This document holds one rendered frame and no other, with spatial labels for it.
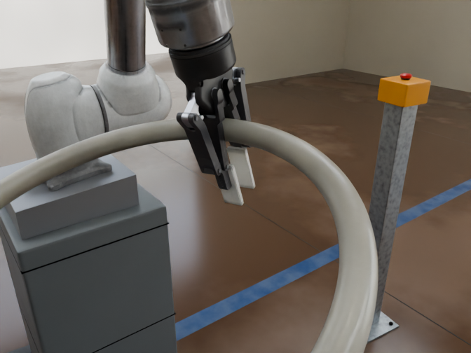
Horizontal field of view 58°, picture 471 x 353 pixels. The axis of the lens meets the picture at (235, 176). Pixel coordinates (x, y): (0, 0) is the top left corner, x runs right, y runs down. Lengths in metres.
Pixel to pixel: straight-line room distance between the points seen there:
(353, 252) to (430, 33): 6.80
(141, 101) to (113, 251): 0.42
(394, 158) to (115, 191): 0.98
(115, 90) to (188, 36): 0.73
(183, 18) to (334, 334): 0.33
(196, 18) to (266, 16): 6.22
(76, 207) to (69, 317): 0.30
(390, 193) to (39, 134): 1.20
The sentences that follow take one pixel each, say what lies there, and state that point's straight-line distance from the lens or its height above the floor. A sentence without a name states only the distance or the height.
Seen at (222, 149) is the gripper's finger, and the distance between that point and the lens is 0.55.
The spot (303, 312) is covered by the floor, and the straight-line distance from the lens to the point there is 2.08.
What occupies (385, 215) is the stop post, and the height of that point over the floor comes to 0.57.
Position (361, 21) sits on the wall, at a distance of 7.81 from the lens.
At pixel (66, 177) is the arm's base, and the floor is 0.91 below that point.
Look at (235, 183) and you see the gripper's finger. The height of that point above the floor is 1.13.
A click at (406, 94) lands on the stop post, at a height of 1.04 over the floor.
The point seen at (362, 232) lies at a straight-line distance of 0.36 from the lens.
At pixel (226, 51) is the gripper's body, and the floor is 1.31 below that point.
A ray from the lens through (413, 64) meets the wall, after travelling 7.26.
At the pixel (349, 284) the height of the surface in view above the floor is 1.18.
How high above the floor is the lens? 1.38
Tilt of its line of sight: 24 degrees down
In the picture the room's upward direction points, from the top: straight up
